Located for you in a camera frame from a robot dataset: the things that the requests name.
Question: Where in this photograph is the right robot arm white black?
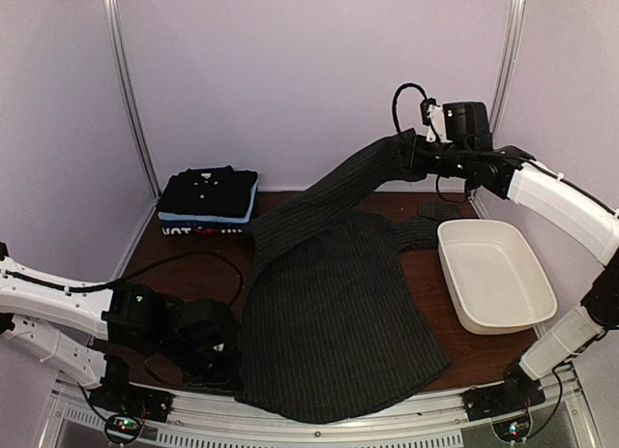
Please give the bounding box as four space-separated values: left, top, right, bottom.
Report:
406 99 618 411

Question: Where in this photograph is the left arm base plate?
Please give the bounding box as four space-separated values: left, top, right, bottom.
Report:
89 384 172 423

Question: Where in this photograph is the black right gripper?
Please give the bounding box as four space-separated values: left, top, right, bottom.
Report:
402 134 473 178

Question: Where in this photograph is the dark pinstriped long sleeve shirt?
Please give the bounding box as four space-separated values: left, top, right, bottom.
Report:
238 130 457 417

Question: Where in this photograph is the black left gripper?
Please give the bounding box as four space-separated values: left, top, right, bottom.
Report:
162 338 244 393

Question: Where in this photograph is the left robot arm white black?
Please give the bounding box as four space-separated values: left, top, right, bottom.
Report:
1 251 243 413

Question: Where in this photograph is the white plastic basin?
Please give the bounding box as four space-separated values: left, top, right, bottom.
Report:
437 219 558 336

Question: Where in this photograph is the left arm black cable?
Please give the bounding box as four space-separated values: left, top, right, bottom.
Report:
0 252 244 307

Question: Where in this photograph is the left aluminium corner post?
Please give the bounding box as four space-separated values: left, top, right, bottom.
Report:
103 0 161 200

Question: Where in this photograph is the right aluminium corner post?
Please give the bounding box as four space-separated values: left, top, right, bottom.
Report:
466 0 528 200

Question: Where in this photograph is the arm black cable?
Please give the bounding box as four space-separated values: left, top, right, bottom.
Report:
391 82 431 134
0 252 244 307

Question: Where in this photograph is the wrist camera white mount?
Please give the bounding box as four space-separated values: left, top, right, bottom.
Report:
420 98 447 143
176 299 240 355

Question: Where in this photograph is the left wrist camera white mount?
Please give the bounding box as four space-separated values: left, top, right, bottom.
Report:
176 299 240 355

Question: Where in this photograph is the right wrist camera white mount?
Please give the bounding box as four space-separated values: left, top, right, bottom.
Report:
420 98 447 143

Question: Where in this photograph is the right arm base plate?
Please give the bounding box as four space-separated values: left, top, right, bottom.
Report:
461 381 545 421

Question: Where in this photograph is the aluminium corner post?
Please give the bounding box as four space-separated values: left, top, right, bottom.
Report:
466 0 528 200
103 0 161 200

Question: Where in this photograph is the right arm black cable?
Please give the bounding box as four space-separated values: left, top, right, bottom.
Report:
391 82 431 134

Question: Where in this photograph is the aluminium front rail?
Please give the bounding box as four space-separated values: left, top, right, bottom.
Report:
40 363 602 447

